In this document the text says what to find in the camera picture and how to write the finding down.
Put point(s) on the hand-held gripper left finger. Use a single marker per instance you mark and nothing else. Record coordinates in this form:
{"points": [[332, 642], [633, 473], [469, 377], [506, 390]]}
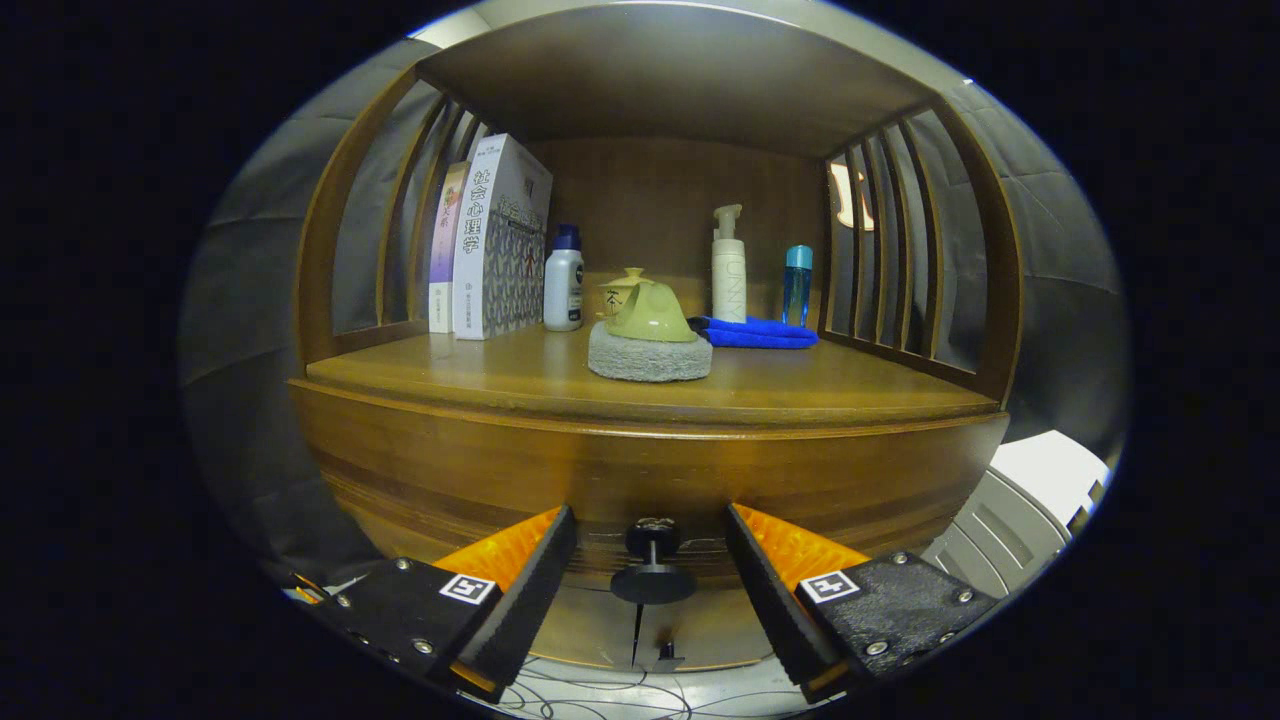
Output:
{"points": [[530, 600]]}

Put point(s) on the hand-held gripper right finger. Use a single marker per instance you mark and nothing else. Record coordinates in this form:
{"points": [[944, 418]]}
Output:
{"points": [[775, 600]]}

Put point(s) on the black drawer knob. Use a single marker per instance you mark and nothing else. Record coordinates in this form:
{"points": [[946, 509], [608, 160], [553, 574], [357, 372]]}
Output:
{"points": [[652, 580]]}

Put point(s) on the wooden countertop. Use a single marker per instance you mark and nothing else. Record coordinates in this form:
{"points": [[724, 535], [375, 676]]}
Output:
{"points": [[800, 390]]}

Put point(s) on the wooden cabinet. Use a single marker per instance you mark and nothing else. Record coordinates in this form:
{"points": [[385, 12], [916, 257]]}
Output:
{"points": [[660, 200]]}

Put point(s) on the blue folded cloth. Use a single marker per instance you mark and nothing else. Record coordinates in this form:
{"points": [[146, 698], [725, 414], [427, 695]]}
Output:
{"points": [[760, 332]]}

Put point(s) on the white ribbed appliance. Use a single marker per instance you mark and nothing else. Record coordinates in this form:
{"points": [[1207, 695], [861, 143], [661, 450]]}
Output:
{"points": [[1030, 510]]}

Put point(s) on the blue transparent bottle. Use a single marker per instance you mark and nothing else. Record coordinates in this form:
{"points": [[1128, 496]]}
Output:
{"points": [[797, 285]]}

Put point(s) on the white bottle blue cap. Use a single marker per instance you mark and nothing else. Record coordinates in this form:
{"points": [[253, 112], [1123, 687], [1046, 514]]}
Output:
{"points": [[564, 285]]}

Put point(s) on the yellow lidded teacup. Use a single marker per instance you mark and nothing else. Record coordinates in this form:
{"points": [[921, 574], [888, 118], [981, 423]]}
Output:
{"points": [[620, 290]]}

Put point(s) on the white pump bottle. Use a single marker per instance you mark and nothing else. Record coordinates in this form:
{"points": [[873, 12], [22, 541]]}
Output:
{"points": [[728, 275]]}

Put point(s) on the thin purple book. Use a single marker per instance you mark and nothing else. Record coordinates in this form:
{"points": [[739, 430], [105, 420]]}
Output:
{"points": [[447, 250]]}

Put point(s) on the thick white book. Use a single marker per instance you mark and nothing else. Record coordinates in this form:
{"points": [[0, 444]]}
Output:
{"points": [[505, 240]]}

